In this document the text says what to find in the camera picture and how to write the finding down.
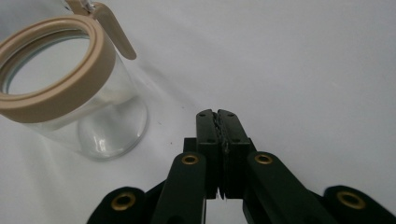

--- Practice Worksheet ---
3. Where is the glass jar with beige rim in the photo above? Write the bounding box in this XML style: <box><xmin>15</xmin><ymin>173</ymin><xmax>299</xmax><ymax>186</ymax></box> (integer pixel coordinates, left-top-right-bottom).
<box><xmin>0</xmin><ymin>0</ymin><xmax>149</xmax><ymax>161</ymax></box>

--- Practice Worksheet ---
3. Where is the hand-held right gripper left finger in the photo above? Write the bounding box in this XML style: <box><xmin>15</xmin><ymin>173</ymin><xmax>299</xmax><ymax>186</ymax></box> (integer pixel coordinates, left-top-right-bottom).
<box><xmin>182</xmin><ymin>108</ymin><xmax>226</xmax><ymax>200</ymax></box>

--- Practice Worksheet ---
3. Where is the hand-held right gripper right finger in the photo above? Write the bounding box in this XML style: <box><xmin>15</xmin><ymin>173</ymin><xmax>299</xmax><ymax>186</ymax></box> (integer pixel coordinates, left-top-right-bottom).
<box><xmin>217</xmin><ymin>108</ymin><xmax>258</xmax><ymax>200</ymax></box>

